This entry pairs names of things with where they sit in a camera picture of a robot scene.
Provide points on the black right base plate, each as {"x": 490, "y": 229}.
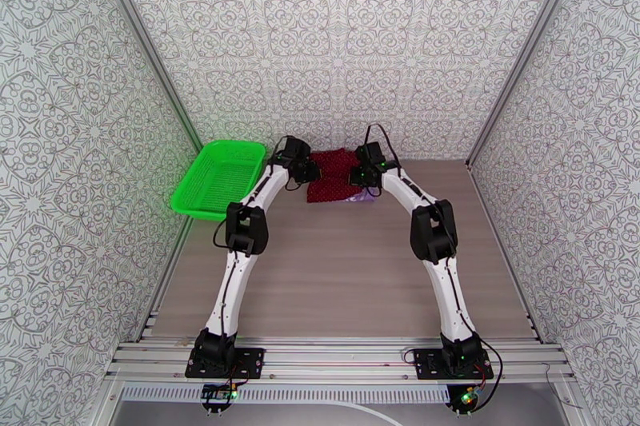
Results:
{"x": 427, "y": 364}

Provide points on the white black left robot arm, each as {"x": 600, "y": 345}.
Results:
{"x": 232, "y": 289}

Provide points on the green plastic basket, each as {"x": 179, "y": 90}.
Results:
{"x": 220, "y": 180}

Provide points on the left circuit board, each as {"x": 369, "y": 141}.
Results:
{"x": 217, "y": 394}

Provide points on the aluminium frame post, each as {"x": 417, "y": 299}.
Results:
{"x": 525, "y": 50}
{"x": 145, "y": 45}

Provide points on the grey metal panel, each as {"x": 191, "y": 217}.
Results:
{"x": 280, "y": 417}

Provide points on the circuit board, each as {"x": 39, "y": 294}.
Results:
{"x": 217, "y": 394}
{"x": 467, "y": 397}

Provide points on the red patterned garment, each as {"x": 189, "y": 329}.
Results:
{"x": 330, "y": 180}

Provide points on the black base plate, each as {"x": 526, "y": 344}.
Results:
{"x": 427, "y": 364}
{"x": 250, "y": 362}

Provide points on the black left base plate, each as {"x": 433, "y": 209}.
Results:
{"x": 250, "y": 362}

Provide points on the right circuit board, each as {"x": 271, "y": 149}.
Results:
{"x": 467, "y": 397}

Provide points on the purple shirt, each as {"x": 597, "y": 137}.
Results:
{"x": 362, "y": 199}

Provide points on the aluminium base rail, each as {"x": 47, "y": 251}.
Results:
{"x": 340, "y": 359}

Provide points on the slotted metal strip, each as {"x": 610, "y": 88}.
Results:
{"x": 325, "y": 393}

